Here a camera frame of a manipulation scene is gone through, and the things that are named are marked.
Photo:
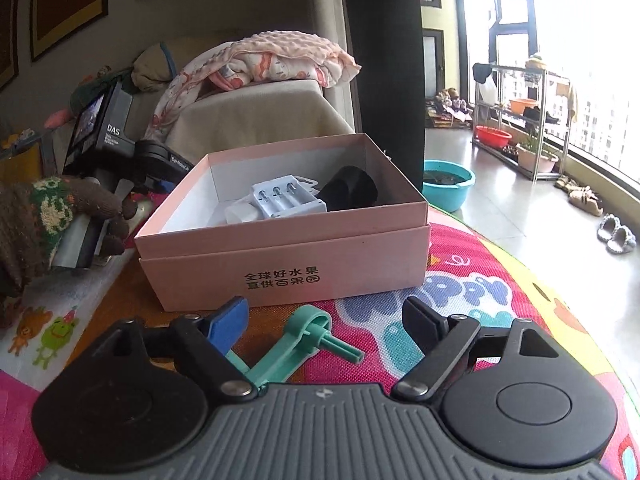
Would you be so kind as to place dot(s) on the white battery charger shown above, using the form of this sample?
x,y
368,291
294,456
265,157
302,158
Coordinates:
x,y
290,200

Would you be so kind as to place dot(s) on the black cylinder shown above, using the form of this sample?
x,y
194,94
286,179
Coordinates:
x,y
350,185

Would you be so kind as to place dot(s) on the beige covered sofa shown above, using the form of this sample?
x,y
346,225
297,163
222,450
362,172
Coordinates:
x,y
250,110

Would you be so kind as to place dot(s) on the teal plastic basin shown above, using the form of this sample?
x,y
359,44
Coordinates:
x,y
450,190

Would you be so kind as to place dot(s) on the person's left hand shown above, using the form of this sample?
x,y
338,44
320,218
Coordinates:
x,y
45,210

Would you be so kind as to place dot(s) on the white plastic bag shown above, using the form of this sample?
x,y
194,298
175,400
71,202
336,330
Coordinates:
x,y
487,92

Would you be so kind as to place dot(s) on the black cloth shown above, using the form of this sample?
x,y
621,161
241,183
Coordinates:
x,y
482,72

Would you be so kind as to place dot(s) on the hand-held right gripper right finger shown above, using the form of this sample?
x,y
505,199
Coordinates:
x,y
420,319

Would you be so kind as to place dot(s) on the beige pillow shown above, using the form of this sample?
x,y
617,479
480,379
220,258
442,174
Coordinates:
x,y
150,67

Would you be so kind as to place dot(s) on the pink cardboard box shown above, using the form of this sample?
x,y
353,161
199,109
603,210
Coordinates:
x,y
280,260

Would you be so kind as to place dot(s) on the pink plant pot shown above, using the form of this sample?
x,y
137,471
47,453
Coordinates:
x,y
537,160

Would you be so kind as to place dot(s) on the green plush toy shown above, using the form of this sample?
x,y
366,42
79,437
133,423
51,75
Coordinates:
x,y
82,92

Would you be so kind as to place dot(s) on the black shoe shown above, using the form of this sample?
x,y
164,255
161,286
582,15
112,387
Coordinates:
x,y
542,115

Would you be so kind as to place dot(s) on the dark framed wall picture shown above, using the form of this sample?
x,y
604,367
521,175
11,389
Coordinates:
x,y
9,30
70,5

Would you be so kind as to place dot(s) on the pile of plush toys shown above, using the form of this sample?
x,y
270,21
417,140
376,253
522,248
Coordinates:
x,y
452,105

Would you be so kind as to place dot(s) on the red plastic basin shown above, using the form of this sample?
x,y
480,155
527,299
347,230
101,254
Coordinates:
x,y
492,137

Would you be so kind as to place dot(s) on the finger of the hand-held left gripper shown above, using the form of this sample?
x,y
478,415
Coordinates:
x,y
164,187

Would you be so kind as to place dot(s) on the pink printed blanket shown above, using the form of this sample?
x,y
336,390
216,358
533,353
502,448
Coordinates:
x,y
280,55

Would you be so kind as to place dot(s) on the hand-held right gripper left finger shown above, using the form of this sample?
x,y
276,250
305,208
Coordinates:
x,y
227,322

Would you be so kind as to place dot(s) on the grey slipper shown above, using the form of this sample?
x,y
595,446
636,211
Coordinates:
x,y
622,240
610,227

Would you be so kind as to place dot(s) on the yellow cloth bundle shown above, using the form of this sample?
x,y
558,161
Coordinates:
x,y
537,62

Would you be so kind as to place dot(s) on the orange plastic basin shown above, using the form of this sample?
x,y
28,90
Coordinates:
x,y
522,106

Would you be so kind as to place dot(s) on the beige sandal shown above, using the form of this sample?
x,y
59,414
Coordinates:
x,y
587,202
567,183

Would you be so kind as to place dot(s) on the metal shelf rack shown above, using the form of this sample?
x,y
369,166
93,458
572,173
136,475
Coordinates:
x,y
566,120

